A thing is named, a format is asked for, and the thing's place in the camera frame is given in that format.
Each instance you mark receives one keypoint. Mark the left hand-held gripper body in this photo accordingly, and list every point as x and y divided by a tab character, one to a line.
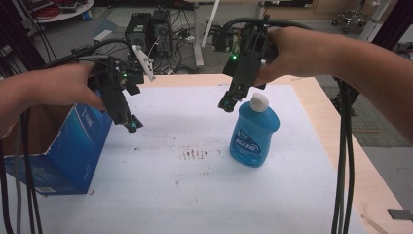
112	73

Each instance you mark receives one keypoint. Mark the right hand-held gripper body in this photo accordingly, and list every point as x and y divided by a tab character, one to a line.
248	53

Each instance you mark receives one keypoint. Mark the blue detergent bottle white cap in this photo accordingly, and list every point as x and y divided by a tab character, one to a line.
255	135

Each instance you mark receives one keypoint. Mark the blue cardboard box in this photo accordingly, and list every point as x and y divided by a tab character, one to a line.
69	152

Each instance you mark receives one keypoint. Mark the person's right hand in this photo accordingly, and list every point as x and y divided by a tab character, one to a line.
292	53

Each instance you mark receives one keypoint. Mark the person's left hand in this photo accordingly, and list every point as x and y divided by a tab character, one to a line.
65	86

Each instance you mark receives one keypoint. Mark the white power strip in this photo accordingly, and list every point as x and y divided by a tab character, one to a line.
102	35

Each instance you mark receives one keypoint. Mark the black computer tower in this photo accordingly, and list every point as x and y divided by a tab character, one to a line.
138	31
161	32

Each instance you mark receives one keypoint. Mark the white desk leg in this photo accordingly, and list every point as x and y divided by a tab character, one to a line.
198	35

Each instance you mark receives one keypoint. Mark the round white table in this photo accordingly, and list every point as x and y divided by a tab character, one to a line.
63	9

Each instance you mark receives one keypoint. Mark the white foam mat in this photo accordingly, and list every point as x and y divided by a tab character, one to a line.
195	182

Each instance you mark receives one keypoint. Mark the office chair wheeled base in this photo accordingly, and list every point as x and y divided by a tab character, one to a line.
350	18

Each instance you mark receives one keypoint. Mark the dark grey flat plate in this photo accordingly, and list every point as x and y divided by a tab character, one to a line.
401	214

